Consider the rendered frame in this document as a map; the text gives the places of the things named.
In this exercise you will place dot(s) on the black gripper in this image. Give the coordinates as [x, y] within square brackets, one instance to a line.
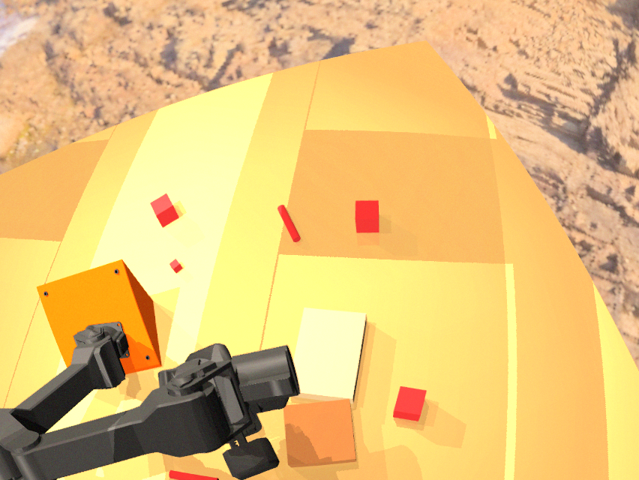
[245, 459]

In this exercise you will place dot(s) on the red cylinder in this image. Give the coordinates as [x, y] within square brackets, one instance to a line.
[288, 222]
[188, 476]

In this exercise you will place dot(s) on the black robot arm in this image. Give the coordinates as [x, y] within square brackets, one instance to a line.
[184, 416]

